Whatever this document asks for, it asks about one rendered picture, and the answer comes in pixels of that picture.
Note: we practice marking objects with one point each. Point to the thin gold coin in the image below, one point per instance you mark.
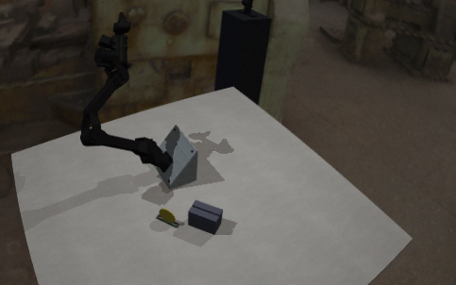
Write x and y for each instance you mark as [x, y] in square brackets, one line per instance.
[167, 215]

